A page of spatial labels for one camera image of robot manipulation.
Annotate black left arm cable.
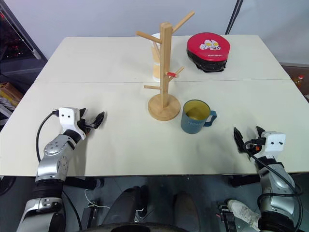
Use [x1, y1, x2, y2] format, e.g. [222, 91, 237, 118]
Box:
[36, 110, 61, 163]

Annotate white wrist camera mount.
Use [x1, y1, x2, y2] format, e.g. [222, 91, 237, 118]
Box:
[261, 131, 286, 160]
[58, 107, 87, 141]

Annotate black round base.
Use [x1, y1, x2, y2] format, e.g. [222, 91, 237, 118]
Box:
[88, 221, 202, 232]

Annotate yellow bottle red cap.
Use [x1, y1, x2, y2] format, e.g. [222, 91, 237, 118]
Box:
[293, 74, 306, 92]

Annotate thin white wire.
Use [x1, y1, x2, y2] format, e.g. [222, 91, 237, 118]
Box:
[84, 189, 112, 209]

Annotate white sneaker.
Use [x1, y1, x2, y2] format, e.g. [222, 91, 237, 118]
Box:
[226, 198, 262, 229]

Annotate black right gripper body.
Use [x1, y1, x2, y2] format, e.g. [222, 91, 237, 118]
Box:
[242, 138, 265, 160]

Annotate cardboard box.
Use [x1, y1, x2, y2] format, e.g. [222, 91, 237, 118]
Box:
[0, 82, 24, 107]

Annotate black tripod legs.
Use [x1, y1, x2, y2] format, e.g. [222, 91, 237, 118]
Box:
[225, 0, 244, 35]

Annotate red cartoon boxing pad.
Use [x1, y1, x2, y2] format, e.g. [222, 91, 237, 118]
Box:
[186, 32, 230, 74]

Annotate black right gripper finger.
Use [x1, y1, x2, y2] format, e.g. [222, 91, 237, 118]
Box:
[255, 126, 266, 140]
[233, 127, 245, 153]

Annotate blue mug yellow inside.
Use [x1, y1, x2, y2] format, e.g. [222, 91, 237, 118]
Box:
[180, 99, 218, 134]

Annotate dark grey rounded shape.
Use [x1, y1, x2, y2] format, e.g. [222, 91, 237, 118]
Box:
[103, 185, 150, 226]

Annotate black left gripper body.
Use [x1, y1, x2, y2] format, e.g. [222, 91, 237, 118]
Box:
[76, 116, 96, 135]

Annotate dark brown rounded shape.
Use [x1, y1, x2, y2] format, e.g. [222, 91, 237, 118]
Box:
[173, 190, 201, 227]

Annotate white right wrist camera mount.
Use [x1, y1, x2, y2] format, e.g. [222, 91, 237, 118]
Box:
[261, 131, 286, 160]

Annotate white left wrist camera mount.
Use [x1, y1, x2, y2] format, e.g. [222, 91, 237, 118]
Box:
[58, 107, 87, 141]

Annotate wooden mug tree stand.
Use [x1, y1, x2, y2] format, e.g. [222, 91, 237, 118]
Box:
[136, 10, 196, 121]

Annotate white and tan paper cup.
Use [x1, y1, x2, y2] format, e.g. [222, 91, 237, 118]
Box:
[150, 33, 161, 82]

